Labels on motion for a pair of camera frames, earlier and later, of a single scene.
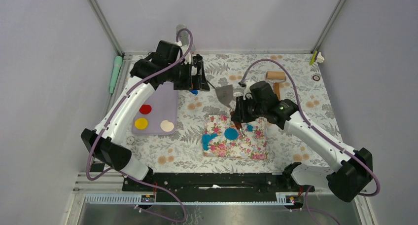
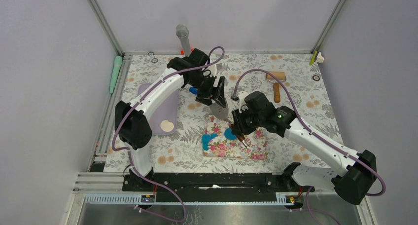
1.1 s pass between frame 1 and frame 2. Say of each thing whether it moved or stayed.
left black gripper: moved
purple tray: stayed
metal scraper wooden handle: moved
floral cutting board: stayed
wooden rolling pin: stayed
